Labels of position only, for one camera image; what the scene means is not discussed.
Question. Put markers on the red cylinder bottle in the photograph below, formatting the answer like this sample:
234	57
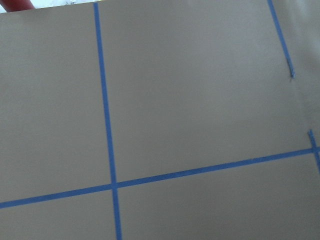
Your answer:
16	5

